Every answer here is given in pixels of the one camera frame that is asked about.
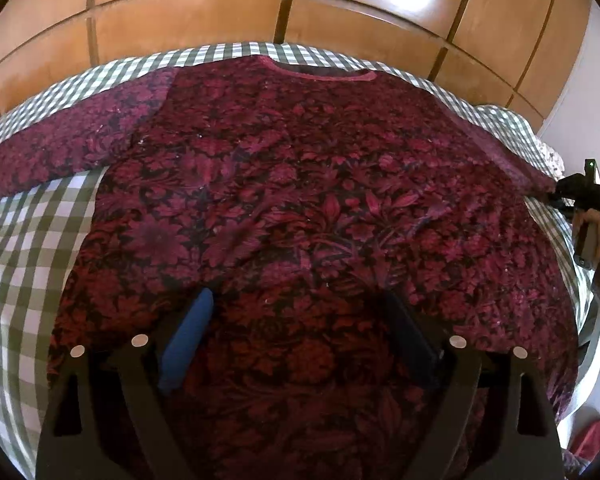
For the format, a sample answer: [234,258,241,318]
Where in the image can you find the dark red cloth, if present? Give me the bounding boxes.
[569,417,600,462]

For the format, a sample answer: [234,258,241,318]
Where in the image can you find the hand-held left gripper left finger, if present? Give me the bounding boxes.
[35,287,215,480]

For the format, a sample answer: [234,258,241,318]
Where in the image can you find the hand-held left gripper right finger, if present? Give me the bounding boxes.
[384,290,566,480]

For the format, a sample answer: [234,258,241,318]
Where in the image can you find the white mattress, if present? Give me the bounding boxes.
[555,305,600,428]

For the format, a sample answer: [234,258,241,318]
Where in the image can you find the green checked bed sheet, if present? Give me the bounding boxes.
[0,42,600,480]

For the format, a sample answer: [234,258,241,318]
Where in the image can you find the dark red floral sweater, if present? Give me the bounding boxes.
[0,55,581,480]

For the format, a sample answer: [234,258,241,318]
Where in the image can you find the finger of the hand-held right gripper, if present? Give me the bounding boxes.
[547,175,581,220]

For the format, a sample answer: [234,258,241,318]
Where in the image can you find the wooden wardrobe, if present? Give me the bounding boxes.
[0,0,593,136]

